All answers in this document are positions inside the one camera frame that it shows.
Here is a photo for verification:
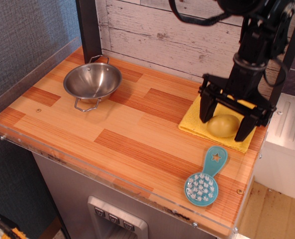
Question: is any yellow toy potato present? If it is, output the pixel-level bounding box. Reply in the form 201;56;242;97
206;115;240;137

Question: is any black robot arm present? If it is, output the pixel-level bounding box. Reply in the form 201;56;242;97
199;0;295;141

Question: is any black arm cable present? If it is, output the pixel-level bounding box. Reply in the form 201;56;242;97
168;0;231;27

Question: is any silver dispenser button panel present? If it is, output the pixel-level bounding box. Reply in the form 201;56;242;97
88;196;149;239

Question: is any white cabinet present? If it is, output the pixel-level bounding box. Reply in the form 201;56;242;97
254;94;295;198

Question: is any dark frame post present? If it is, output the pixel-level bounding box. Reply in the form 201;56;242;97
261;0;295;123
76;0;102;63

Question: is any clear acrylic table guard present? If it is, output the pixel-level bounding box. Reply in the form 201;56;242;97
0;48;266;239

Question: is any teal scrub brush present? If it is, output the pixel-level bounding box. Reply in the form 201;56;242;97
184;146;228;207

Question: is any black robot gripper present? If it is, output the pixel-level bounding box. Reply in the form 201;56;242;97
199;63;276;141

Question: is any right dark frame post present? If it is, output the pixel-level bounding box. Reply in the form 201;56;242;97
261;0;295;123

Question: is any left dark frame post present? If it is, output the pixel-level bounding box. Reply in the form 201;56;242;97
76;0;102;63

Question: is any small steel pot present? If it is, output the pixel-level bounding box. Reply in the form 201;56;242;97
63;55;122;112

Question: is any yellow black object corner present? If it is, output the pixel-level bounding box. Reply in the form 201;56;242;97
0;214;27;239

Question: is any grey toy fridge cabinet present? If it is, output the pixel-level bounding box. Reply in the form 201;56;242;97
33;153;214;239

